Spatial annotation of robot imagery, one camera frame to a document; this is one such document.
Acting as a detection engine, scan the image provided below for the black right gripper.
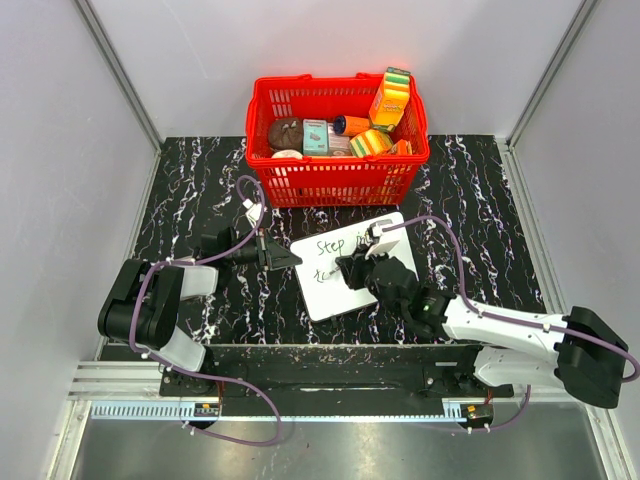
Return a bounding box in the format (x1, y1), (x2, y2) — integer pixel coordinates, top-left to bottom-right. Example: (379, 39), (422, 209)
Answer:
(337, 242), (403, 318)

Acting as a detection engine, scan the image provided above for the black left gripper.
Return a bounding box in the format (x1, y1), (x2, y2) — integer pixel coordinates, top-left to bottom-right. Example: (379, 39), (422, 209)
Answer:
(224, 227), (302, 272)

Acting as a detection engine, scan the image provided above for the small white whiteboard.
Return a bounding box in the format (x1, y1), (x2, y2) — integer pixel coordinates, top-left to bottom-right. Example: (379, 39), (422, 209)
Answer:
(290, 211), (404, 322)

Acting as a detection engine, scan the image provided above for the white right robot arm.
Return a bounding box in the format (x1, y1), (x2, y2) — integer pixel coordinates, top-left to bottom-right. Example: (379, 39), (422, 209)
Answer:
(336, 253), (629, 409)

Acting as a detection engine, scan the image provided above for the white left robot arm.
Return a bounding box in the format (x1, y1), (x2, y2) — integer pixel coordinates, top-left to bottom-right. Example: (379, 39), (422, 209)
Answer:
(97, 227), (303, 396)

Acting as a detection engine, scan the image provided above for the white round lid container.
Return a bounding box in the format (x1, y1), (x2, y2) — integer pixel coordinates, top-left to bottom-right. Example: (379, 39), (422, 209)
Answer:
(272, 149), (303, 159)

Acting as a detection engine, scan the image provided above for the brown round bread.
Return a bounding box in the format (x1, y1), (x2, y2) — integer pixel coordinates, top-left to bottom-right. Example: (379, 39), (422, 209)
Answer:
(267, 117), (304, 151)

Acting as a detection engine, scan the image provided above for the pink white small box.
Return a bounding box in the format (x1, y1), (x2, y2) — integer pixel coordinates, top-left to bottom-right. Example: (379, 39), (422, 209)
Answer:
(327, 123), (352, 156)

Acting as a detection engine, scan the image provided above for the yellow green sponge pack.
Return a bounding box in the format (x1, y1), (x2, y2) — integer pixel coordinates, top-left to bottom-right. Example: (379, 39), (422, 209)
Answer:
(349, 129), (393, 158)

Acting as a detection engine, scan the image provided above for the red plastic shopping basket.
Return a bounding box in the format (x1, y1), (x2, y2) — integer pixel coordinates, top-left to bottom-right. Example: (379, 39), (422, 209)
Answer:
(245, 73), (430, 208)

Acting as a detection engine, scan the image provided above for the teal white small box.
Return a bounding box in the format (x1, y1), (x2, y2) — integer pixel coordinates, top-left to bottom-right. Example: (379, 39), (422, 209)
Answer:
(303, 119), (328, 157)

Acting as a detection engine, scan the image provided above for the orange snack packet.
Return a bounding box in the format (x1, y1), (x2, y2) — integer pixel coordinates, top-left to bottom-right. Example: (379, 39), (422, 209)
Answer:
(388, 139), (413, 156)

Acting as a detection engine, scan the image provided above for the orange blue cylindrical can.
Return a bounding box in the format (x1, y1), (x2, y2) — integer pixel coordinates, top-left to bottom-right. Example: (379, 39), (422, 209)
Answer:
(333, 115), (371, 137)

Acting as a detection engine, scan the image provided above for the orange green sponge box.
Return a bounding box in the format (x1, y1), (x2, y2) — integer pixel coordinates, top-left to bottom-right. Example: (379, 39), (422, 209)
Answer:
(368, 67), (411, 133)

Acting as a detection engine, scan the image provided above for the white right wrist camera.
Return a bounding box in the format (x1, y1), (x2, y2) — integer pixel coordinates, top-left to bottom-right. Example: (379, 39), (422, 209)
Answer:
(365, 219), (401, 260)

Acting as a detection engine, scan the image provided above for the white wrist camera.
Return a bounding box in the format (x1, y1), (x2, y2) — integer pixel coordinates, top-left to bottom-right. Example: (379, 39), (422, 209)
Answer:
(365, 219), (401, 260)
(242, 198), (265, 228)

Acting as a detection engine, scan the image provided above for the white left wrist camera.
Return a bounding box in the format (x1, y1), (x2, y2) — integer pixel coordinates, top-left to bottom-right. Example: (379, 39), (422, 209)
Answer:
(242, 198), (265, 228)

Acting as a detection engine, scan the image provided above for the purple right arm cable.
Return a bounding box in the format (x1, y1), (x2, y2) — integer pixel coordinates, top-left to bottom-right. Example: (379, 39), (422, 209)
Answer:
(379, 215), (640, 434)

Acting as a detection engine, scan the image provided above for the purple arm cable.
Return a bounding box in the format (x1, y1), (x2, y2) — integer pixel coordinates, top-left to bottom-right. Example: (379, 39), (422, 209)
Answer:
(128, 175), (285, 446)
(379, 215), (640, 434)

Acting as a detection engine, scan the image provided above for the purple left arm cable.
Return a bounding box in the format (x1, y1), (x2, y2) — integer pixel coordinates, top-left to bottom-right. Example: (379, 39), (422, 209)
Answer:
(128, 175), (285, 446)

